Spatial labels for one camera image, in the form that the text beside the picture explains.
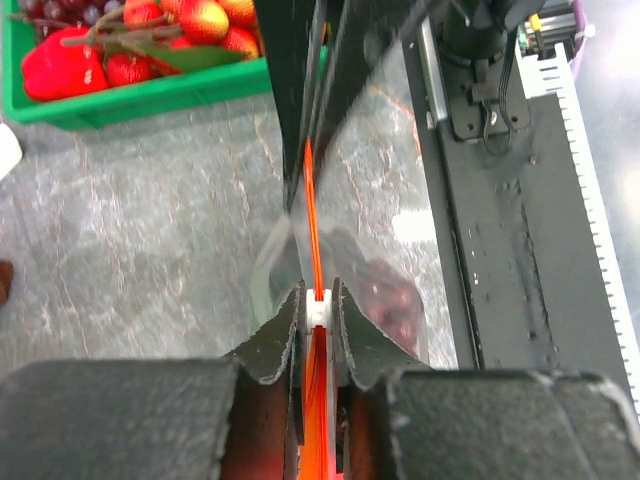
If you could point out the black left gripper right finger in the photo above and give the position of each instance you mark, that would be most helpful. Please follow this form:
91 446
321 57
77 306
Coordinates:
522 424

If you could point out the green fruit tray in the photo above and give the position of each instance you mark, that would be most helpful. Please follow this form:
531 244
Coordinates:
202 53

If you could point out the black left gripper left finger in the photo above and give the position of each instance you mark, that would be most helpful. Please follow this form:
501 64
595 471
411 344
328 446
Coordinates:
227 418

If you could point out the white cable duct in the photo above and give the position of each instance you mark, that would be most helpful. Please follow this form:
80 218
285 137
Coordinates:
554 76

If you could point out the red bell pepper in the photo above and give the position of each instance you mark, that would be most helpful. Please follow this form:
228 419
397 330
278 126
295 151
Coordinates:
53 71

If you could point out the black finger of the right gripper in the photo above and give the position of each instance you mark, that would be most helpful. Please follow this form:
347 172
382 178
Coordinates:
366 32
289 31

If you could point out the brown towel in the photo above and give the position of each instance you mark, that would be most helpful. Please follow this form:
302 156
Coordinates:
6 277

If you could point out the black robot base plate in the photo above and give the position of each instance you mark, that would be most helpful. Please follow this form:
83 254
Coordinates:
522 278

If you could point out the purple grape bunch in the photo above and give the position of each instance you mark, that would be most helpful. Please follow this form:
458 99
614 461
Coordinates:
393 303
62 13

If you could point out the silver clothes rack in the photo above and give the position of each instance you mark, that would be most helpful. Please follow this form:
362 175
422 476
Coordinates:
11 152

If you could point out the clear zip top bag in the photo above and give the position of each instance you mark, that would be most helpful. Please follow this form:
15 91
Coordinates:
375 208

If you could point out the red strawberry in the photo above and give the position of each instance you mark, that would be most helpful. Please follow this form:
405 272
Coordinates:
124 69

